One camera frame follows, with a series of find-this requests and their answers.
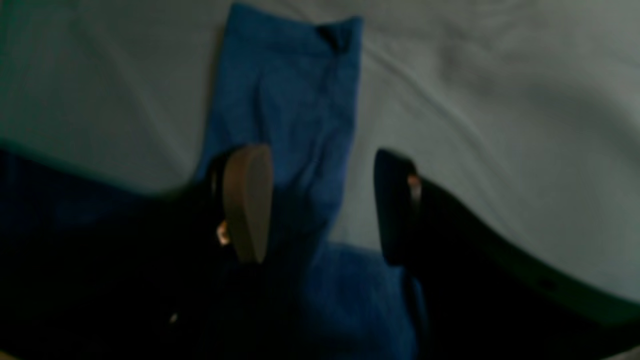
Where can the teal table cloth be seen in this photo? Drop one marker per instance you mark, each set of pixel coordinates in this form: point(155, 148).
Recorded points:
point(527, 111)

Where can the dark blue t-shirt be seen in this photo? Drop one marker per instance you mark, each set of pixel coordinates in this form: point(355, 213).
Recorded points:
point(293, 86)

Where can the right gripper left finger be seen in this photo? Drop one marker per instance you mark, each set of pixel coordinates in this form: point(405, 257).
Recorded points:
point(89, 271)

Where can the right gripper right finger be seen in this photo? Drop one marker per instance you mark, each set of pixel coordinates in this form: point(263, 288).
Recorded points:
point(482, 298)

